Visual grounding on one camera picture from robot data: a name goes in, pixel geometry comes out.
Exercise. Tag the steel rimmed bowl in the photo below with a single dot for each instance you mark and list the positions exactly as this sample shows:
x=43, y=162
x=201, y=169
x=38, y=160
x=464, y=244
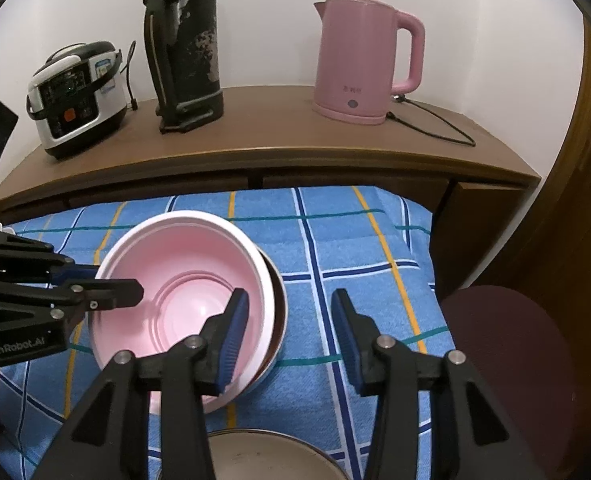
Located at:
x=265, y=455

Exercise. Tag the dark red stool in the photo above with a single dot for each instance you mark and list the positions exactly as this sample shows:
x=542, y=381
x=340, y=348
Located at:
x=505, y=360

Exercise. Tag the white rice cooker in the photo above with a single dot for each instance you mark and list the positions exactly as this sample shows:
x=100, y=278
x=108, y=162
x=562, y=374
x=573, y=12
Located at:
x=75, y=110

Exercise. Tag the pink bowl white outside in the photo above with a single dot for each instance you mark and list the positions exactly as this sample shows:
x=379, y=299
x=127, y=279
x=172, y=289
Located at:
x=175, y=260

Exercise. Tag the pink electric kettle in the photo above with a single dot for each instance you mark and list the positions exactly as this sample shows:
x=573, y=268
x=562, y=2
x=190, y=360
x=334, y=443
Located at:
x=355, y=60

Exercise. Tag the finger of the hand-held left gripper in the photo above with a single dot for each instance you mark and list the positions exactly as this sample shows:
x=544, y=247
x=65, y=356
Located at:
x=25, y=255
x=115, y=294

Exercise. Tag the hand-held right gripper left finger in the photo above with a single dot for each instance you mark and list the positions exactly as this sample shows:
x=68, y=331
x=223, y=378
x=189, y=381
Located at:
x=233, y=340

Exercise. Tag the wooden door frame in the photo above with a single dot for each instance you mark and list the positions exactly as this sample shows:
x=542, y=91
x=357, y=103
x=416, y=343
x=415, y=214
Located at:
x=565, y=260

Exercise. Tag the black thermos flask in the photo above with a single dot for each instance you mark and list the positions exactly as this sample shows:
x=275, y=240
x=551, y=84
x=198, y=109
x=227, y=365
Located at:
x=195, y=60

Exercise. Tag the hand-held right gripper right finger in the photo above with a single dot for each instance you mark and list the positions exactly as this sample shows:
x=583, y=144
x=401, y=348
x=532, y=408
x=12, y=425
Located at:
x=348, y=345

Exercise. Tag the brown wooden cabinet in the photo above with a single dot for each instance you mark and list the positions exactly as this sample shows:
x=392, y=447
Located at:
x=275, y=130

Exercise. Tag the dark rimmed bowl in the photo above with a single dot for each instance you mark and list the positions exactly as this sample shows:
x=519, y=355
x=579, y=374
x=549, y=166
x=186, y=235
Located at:
x=278, y=310

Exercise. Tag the blue plaid cloth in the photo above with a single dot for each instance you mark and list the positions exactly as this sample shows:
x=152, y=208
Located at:
x=315, y=240

